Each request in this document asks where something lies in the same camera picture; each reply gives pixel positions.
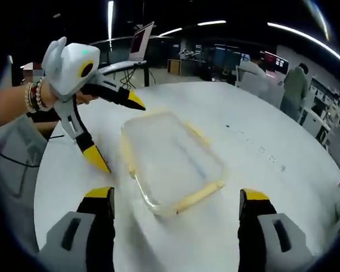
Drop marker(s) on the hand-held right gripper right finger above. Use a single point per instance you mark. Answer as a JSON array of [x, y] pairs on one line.
[[252, 243]]

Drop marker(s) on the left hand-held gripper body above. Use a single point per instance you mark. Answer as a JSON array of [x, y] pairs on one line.
[[69, 71]]

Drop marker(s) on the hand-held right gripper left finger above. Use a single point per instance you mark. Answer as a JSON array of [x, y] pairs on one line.
[[99, 241]]

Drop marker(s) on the person's left hand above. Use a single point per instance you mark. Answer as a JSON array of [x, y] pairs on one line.
[[48, 96]]

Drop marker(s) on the white open laptop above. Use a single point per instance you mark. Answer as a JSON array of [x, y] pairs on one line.
[[140, 42]]

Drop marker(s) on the wooden cabinet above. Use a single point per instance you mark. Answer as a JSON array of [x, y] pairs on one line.
[[173, 66]]

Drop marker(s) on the white ceiling light strip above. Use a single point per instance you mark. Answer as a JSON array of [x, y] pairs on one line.
[[212, 22], [110, 20], [170, 31], [309, 39]]

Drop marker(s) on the person's light grey clothing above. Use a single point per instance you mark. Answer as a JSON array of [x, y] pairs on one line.
[[14, 158]]

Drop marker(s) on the dark monitor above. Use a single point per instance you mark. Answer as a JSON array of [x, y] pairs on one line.
[[226, 56]]

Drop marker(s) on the white storage shelf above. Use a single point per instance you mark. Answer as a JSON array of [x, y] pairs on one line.
[[331, 107]]

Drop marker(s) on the red-lit monitor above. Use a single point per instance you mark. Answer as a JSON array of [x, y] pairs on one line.
[[275, 62]]

